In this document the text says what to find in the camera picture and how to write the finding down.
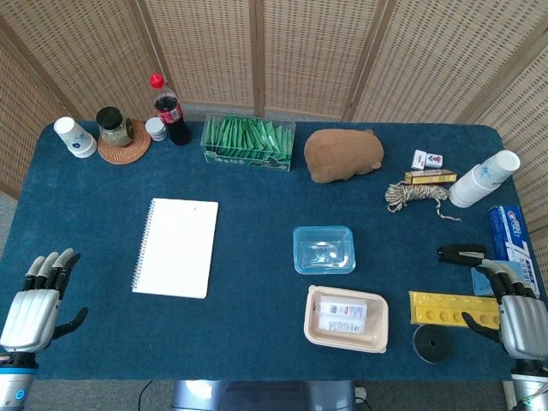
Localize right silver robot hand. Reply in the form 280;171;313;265
460;259;548;360

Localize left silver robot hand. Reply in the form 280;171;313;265
0;247;90;354

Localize white spiral notebook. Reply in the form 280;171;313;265
130;197;220;301

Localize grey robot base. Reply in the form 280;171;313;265
170;379;358;411

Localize light blue packet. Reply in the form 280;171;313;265
470;258;524;297

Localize yellow block with round holes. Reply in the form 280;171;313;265
408;290;503;331

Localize blue toothpaste box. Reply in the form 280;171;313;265
487;205;544;300

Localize black tape roll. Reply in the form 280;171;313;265
411;324;454;366

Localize paper cups with blue sketch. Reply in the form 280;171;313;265
449;149;522;209

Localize small yellow box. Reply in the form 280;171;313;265
404;170;458;186

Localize beige food tray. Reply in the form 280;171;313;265
303;284;390;354

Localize paper cups with blue flower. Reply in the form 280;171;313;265
53;116;98;160

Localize white labelled packet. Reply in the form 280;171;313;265
316;295;371;336

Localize round woven rattan coaster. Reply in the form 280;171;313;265
97;119;152;166

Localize glass jar with black lid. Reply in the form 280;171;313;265
95;105;134;149

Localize clear container with blue lid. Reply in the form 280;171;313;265
292;225;357;276

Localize small white plastic jar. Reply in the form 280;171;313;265
144;116;169;143

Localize blue table cloth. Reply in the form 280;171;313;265
0;121;548;383

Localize cola bottle with red cap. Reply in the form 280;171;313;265
149;73;193;147

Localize brown plush animal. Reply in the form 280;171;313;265
303;128;385;185

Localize clear box of green tea bags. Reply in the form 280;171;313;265
200;113;297;173

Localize bamboo folding screen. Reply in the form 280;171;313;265
0;0;548;301

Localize black cable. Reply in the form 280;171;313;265
137;379;155;411

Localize bundle of speckled rope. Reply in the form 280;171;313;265
384;181;463;223

